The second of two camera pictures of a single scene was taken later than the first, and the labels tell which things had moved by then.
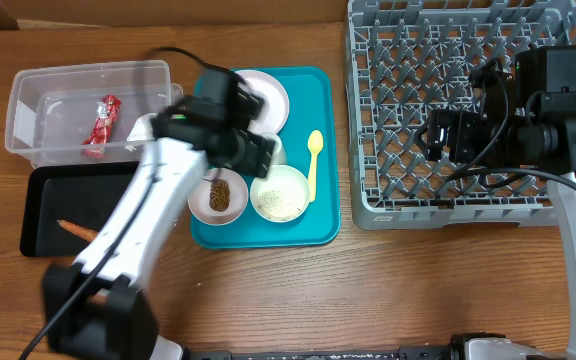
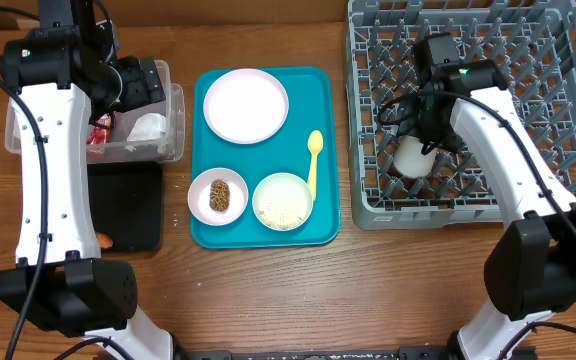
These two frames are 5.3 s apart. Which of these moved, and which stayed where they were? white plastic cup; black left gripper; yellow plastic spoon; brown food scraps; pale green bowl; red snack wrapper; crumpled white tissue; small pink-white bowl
Moved: black left gripper; pale green bowl; white plastic cup
Stayed: yellow plastic spoon; red snack wrapper; crumpled white tissue; small pink-white bowl; brown food scraps
